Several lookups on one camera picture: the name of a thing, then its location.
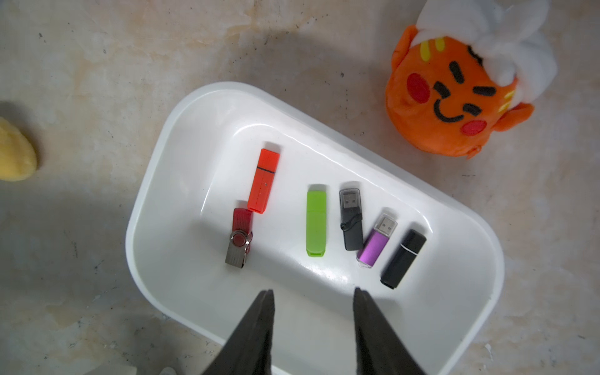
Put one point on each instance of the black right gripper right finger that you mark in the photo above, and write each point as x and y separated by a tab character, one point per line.
378	349

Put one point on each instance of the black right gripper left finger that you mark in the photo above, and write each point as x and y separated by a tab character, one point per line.
248	350

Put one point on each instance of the dark red swivel usb drive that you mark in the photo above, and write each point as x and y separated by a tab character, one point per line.
241	238

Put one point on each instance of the black silver usb drive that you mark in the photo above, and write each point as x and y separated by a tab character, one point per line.
351	218

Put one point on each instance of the green usb drive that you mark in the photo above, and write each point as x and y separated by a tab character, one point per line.
316	220

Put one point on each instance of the white storage box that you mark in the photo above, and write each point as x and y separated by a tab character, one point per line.
203	167

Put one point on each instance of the orange tiger toy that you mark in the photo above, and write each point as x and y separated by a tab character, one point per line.
468	69

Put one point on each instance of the yellow chick toy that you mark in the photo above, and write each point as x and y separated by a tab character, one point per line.
18	158

